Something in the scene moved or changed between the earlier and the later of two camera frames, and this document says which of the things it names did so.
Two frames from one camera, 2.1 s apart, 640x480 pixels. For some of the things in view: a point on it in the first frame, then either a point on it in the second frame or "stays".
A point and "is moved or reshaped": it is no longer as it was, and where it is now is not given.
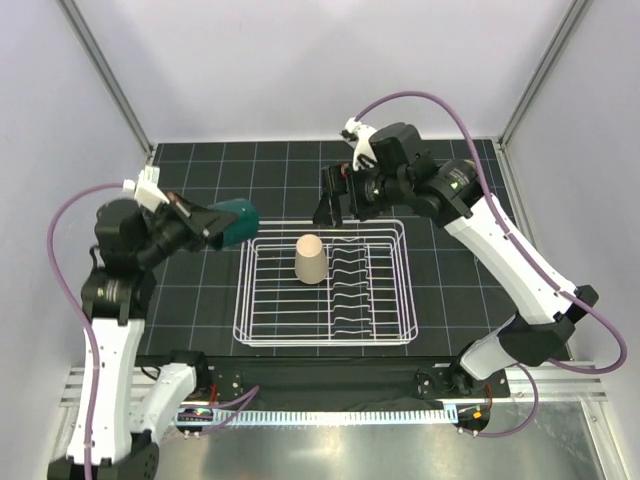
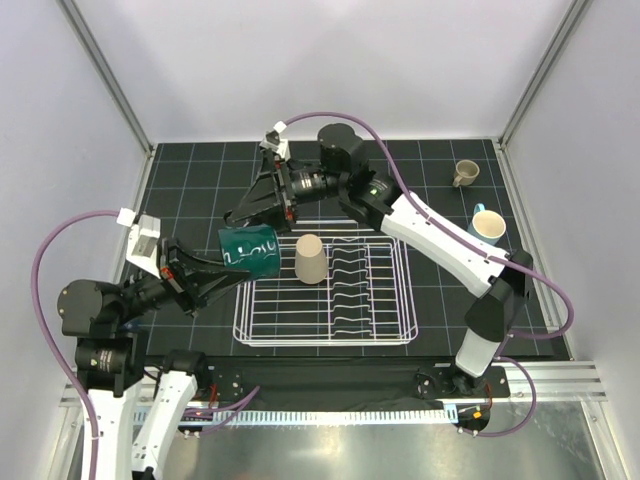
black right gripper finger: x=324 y=212 to x=264 y=194
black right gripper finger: x=335 y=210 to x=263 y=206
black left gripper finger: x=209 y=222 to x=185 y=263
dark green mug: x=246 y=223 is moved or reshaped
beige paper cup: x=310 y=263 stays
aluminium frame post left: x=99 y=62 stays
